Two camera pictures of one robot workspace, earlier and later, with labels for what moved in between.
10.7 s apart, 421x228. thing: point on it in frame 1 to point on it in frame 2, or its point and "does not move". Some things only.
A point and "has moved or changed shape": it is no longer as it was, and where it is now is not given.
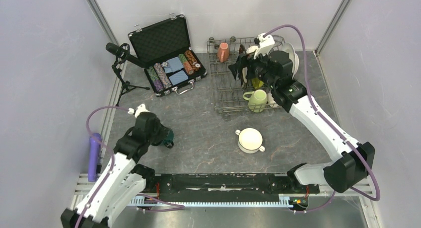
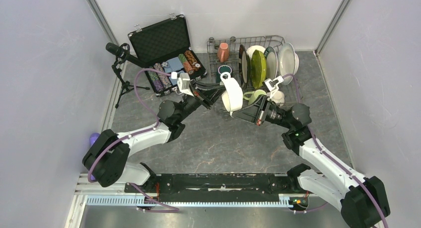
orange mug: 223,52 does not move
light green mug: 257,102 does not move
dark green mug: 168,141 has moved or changed shape
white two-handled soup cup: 249,140 to 232,97
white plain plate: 289,48 does not move
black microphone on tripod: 122,50 does not move
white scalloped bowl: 251,49 does not move
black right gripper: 247,60 to 256,112
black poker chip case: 171,64 does not move
